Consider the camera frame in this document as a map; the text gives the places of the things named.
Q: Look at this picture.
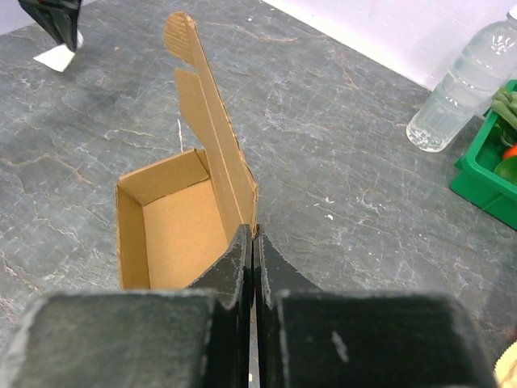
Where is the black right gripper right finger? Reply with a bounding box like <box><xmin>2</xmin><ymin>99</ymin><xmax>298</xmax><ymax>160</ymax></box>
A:
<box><xmin>253</xmin><ymin>226</ymin><xmax>320</xmax><ymax>387</ymax></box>

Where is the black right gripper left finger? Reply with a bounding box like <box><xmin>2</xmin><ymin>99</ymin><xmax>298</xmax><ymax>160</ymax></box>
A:
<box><xmin>190</xmin><ymin>225</ymin><xmax>254</xmax><ymax>387</ymax></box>

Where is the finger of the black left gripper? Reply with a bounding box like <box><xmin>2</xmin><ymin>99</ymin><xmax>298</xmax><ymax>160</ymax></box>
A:
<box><xmin>19</xmin><ymin>0</ymin><xmax>82</xmax><ymax>52</ymax></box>

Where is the small white paper scrap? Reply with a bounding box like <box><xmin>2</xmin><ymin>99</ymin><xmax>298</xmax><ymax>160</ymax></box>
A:
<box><xmin>33</xmin><ymin>44</ymin><xmax>76</xmax><ymax>73</ymax></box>

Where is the brown cardboard paper box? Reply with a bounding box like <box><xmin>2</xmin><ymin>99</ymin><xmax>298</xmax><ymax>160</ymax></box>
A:
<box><xmin>116</xmin><ymin>12</ymin><xmax>258</xmax><ymax>289</ymax></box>

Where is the green plastic tray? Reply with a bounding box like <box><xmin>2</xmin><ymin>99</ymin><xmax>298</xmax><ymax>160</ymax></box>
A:
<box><xmin>450</xmin><ymin>110</ymin><xmax>516</xmax><ymax>229</ymax></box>

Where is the red beige snack bag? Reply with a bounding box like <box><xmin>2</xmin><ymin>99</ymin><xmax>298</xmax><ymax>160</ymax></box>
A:
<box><xmin>494</xmin><ymin>342</ymin><xmax>517</xmax><ymax>388</ymax></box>

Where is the bok choy cabbage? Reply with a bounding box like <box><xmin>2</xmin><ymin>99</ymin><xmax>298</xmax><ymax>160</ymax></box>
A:
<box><xmin>494</xmin><ymin>156</ymin><xmax>517</xmax><ymax>186</ymax></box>

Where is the orange carrot piece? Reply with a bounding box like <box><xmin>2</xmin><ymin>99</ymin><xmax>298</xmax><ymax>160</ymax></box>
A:
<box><xmin>502</xmin><ymin>144</ymin><xmax>517</xmax><ymax>160</ymax></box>

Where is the green long beans bunch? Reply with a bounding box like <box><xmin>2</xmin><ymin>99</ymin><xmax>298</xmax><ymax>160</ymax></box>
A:
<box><xmin>490</xmin><ymin>86</ymin><xmax>516</xmax><ymax>129</ymax></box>

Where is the clear plastic water bottle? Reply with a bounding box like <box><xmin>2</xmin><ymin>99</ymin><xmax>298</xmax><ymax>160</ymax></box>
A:
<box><xmin>406</xmin><ymin>6</ymin><xmax>516</xmax><ymax>153</ymax></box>

